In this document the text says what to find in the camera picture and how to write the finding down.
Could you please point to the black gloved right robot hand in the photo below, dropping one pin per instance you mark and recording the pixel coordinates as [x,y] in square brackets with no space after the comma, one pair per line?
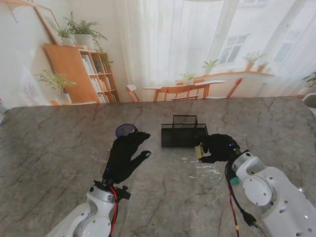
[219,149]

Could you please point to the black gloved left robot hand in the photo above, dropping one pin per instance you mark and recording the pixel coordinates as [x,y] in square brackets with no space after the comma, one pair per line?
[122,159]

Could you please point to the yellow eraser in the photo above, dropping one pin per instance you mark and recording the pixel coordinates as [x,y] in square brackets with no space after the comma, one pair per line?
[198,150]

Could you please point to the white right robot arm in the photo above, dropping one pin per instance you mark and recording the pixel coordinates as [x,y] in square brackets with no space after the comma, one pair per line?
[271,185]

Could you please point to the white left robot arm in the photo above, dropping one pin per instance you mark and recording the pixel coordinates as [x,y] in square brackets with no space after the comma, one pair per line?
[84,219]

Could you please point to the black mesh desk organizer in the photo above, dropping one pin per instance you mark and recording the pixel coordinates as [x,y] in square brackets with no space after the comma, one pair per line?
[177,137]

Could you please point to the blue mesh pen cup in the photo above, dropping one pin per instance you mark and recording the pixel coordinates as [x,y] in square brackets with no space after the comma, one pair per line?
[124,129]

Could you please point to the green binder clip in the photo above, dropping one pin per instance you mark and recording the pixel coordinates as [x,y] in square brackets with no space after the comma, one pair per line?
[234,182]

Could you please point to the white rounded object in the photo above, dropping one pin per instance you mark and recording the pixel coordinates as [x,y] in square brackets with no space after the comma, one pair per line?
[310,100]

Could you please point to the printed room backdrop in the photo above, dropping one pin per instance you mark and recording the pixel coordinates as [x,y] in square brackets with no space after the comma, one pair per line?
[160,49]

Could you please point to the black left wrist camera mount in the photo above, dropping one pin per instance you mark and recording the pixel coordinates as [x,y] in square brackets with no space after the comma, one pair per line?
[123,193]

